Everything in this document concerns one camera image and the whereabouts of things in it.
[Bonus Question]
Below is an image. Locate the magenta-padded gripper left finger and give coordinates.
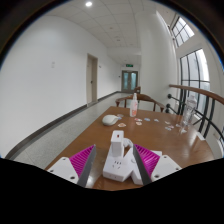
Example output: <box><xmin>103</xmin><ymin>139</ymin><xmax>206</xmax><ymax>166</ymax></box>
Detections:
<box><xmin>46</xmin><ymin>143</ymin><xmax>98</xmax><ymax>189</ymax></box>

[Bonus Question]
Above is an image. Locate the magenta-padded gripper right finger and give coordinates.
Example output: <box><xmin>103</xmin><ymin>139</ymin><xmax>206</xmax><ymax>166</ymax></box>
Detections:
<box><xmin>132</xmin><ymin>143</ymin><xmax>183</xmax><ymax>186</ymax></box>

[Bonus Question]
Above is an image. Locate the clear plastic water bottle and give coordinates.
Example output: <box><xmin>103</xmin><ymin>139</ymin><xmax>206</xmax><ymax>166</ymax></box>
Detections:
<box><xmin>179</xmin><ymin>94</ymin><xmax>198</xmax><ymax>134</ymax></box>

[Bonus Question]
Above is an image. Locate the spray bottle with pink label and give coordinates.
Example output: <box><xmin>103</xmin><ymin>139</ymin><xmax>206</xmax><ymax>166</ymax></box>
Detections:
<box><xmin>129</xmin><ymin>92</ymin><xmax>139</xmax><ymax>118</ymax></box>

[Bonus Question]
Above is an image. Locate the wooden armchair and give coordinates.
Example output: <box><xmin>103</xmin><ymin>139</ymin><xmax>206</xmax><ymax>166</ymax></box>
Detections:
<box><xmin>115</xmin><ymin>93</ymin><xmax>166</xmax><ymax>113</ymax></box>

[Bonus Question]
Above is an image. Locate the wood-topped black metal railing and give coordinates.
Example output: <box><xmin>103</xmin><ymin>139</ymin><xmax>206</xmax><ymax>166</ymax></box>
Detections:
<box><xmin>165</xmin><ymin>83</ymin><xmax>224</xmax><ymax>158</ymax></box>

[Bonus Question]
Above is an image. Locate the beige single door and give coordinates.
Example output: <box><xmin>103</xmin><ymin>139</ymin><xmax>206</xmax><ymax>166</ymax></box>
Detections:
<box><xmin>86</xmin><ymin>53</ymin><xmax>99</xmax><ymax>107</ymax></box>

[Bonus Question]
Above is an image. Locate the glazed double door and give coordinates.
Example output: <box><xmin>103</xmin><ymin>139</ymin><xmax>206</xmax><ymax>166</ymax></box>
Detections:
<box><xmin>121</xmin><ymin>70</ymin><xmax>139</xmax><ymax>93</ymax></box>

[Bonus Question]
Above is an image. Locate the tall gridded window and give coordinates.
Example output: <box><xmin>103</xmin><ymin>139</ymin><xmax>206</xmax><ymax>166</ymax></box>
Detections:
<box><xmin>179</xmin><ymin>48</ymin><xmax>211</xmax><ymax>114</ymax></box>

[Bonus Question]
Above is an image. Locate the small gridded upper window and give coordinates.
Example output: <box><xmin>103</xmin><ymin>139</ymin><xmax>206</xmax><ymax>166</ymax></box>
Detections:
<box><xmin>171</xmin><ymin>16</ymin><xmax>195</xmax><ymax>48</ymax></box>

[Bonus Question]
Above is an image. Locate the white power cable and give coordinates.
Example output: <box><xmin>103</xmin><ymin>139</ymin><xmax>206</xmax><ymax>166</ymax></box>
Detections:
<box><xmin>123</xmin><ymin>137</ymin><xmax>134</xmax><ymax>150</ymax></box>

